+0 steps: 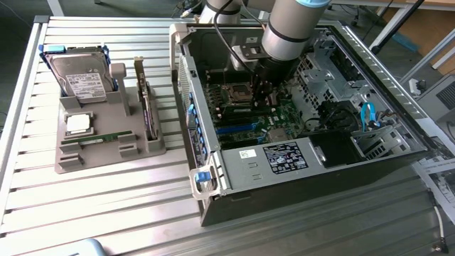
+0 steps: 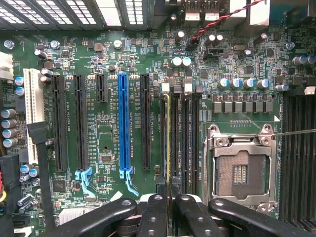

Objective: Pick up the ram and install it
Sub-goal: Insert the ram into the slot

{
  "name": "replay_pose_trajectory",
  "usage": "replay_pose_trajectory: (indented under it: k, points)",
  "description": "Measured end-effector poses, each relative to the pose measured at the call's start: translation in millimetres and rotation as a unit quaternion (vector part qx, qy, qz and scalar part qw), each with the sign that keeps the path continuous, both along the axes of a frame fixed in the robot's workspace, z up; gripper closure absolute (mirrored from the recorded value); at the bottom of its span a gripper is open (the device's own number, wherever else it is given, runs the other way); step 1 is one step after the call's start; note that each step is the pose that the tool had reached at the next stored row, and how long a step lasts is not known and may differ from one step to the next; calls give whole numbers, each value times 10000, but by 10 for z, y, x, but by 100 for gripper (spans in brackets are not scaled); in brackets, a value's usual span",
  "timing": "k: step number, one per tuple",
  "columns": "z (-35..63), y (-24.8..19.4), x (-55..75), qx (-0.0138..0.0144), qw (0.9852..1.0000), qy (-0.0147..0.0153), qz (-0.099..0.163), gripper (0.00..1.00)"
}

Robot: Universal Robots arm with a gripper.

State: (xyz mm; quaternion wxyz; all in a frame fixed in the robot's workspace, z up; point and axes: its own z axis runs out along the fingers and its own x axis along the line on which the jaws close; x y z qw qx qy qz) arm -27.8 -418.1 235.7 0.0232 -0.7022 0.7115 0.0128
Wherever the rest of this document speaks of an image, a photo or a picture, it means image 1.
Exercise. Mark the green RAM stick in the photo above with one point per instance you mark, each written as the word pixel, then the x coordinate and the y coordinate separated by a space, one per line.
pixel 103 138

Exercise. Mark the light blue plastic object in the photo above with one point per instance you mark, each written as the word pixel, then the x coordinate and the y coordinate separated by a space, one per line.
pixel 83 248

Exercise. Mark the grey computer tower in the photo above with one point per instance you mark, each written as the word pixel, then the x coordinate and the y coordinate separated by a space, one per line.
pixel 441 101

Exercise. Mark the CPU socket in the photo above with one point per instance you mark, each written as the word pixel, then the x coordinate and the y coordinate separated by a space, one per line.
pixel 238 92

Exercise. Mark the printed paper sheets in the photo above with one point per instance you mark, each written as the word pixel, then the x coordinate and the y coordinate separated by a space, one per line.
pixel 439 173

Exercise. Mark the blue case latch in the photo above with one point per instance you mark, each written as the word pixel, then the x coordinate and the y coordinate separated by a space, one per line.
pixel 201 177

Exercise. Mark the grey parts rack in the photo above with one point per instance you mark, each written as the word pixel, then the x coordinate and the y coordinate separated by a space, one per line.
pixel 107 154

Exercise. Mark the hard disk in blue carrier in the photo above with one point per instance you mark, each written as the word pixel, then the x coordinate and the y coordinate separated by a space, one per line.
pixel 80 77

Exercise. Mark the white power strip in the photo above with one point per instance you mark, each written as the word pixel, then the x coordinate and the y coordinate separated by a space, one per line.
pixel 417 86

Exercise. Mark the black stand pole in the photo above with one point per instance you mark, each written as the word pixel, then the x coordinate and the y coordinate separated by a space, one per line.
pixel 398 25

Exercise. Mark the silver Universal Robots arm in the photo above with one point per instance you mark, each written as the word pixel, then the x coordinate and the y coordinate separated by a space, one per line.
pixel 287 24

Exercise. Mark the installed RAM stick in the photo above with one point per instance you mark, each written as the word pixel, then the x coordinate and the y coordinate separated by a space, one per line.
pixel 238 110

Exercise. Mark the blue expansion slot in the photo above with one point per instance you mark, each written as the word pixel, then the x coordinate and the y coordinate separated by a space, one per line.
pixel 235 129

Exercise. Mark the grey power supply unit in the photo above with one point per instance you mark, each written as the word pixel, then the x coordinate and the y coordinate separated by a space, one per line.
pixel 249 170

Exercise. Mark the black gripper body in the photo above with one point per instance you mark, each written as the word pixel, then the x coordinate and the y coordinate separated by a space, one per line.
pixel 275 70

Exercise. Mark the silver CPU chip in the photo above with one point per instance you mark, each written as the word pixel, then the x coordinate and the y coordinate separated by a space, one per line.
pixel 79 123

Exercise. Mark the graphics card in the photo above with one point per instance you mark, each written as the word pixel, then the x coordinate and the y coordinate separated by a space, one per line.
pixel 146 101

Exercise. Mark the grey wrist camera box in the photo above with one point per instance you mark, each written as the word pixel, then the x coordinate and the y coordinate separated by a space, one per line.
pixel 245 54

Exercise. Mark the metal disk bay cage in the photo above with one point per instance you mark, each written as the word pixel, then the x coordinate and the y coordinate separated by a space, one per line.
pixel 330 80

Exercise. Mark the open black PC case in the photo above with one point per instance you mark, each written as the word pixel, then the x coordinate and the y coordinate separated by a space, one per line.
pixel 285 197

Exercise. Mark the green motherboard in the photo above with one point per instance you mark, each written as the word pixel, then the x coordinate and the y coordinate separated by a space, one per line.
pixel 274 120

